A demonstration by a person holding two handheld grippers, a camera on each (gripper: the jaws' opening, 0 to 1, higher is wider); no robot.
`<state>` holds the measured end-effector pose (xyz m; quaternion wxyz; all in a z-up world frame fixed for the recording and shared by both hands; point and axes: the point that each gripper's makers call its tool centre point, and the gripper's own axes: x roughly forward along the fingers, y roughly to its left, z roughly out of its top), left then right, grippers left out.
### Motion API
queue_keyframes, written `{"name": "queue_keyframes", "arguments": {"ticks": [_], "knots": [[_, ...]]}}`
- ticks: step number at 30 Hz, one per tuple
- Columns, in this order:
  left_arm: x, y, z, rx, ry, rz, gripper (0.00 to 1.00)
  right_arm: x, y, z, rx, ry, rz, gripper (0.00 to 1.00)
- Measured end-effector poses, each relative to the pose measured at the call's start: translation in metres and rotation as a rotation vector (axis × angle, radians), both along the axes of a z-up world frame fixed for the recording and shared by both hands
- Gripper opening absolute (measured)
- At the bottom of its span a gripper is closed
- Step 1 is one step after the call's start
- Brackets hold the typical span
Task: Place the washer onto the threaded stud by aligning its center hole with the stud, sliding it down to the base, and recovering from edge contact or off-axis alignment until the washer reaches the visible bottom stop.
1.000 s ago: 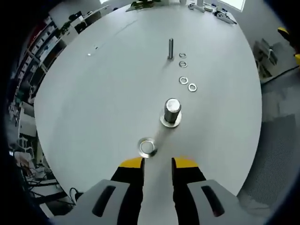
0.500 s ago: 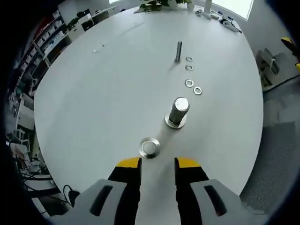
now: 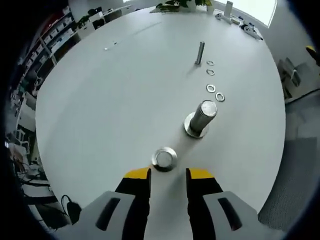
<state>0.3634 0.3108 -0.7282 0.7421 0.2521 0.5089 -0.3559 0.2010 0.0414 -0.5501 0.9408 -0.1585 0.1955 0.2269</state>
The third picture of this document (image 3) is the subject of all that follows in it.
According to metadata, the large potted plant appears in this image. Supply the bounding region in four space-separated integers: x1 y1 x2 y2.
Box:
156 0 216 13

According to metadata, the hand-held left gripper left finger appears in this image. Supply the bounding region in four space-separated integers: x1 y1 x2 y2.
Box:
53 166 153 240

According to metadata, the grey office chair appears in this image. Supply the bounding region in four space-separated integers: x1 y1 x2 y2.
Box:
277 57 311 100

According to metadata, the white storage shelving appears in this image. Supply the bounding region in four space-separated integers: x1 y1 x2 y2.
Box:
24 7 76 66

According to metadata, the small threaded stud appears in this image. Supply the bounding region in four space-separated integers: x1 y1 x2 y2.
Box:
194 41 206 66

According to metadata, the large threaded stud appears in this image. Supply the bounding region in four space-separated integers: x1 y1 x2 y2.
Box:
188 99 218 137

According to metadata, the white handheld device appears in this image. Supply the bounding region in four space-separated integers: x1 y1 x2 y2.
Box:
240 21 265 41
215 13 232 24

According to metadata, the small potted plant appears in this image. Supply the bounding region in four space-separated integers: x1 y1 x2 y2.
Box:
76 14 91 30

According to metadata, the white cylinder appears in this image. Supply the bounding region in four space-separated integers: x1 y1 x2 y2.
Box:
224 0 234 18

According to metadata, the large steel washer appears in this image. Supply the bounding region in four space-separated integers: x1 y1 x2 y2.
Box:
184 112 211 139
151 146 179 173

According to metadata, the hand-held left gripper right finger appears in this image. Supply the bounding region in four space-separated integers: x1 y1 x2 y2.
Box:
185 167 288 240

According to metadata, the white low cabinet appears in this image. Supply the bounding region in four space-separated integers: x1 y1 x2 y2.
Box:
79 9 121 38

